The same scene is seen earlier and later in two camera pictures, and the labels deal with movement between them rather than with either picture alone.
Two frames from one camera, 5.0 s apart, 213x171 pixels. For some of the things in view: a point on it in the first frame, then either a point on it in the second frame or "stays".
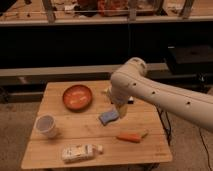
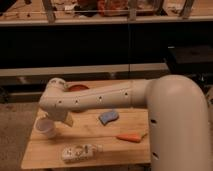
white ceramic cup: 46,124 stays
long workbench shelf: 100,12 stays
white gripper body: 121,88 → 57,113
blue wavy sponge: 108,116 stays
